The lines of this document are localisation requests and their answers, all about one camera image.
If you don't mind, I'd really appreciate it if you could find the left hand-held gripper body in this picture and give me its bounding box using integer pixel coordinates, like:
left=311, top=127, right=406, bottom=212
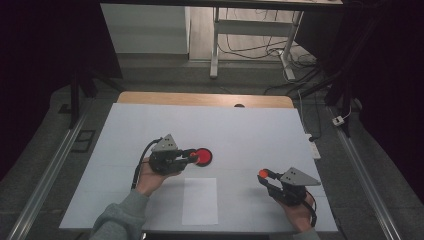
left=148, top=133, right=184, bottom=177

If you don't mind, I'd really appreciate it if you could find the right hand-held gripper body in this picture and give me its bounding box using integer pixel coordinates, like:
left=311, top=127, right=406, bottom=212
left=272, top=167, right=322, bottom=207

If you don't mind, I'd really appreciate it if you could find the red ink pad black case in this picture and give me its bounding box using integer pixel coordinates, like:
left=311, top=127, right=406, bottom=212
left=193, top=147, right=214, bottom=168

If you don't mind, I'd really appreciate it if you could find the white paper sheet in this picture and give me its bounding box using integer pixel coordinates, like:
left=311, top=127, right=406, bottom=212
left=181, top=177, right=219, bottom=226

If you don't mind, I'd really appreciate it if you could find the person's left hand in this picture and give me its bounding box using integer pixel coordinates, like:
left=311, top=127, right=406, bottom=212
left=134, top=158, right=183, bottom=198

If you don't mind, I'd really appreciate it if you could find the person's right hand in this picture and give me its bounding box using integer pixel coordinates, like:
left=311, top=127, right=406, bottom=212
left=278, top=193, right=316, bottom=233

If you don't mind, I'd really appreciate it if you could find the white power strip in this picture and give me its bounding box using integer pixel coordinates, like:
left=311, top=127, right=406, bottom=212
left=304, top=133, right=322, bottom=160

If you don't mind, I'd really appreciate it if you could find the dark floor outlet plate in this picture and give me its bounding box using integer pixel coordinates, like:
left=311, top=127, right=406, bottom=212
left=70, top=129, right=97, bottom=154

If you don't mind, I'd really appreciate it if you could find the black metal stand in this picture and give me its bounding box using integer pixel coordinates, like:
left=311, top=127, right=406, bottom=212
left=68, top=64, right=124, bottom=130
left=293, top=64, right=363, bottom=138

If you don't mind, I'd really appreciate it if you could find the grey cabinet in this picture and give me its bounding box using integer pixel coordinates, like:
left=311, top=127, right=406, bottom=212
left=100, top=3, right=191, bottom=55

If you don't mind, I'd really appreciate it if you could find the white standing desk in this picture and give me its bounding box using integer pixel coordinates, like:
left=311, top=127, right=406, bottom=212
left=99, top=0, right=344, bottom=82

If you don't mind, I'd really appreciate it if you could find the dark curtain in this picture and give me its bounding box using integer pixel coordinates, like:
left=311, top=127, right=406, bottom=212
left=294, top=0, right=424, bottom=206
left=0, top=0, right=124, bottom=183

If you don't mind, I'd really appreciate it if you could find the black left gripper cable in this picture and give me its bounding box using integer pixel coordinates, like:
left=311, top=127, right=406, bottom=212
left=130, top=137, right=163, bottom=190

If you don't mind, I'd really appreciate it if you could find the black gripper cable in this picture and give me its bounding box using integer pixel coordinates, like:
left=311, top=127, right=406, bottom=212
left=130, top=137, right=163, bottom=190
left=301, top=189, right=318, bottom=228

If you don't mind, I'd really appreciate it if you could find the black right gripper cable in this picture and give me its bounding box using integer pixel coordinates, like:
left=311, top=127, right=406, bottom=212
left=301, top=189, right=318, bottom=228

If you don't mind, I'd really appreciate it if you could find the aluminium floor rail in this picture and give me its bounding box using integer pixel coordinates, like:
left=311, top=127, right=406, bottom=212
left=328, top=106, right=404, bottom=240
left=6, top=106, right=94, bottom=240

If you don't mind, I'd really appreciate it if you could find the thick black floor cable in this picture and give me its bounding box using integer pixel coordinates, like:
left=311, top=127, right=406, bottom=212
left=263, top=64, right=334, bottom=97

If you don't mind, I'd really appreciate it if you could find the thin black floor cable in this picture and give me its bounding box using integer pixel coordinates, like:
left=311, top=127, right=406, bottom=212
left=218, top=8, right=318, bottom=68

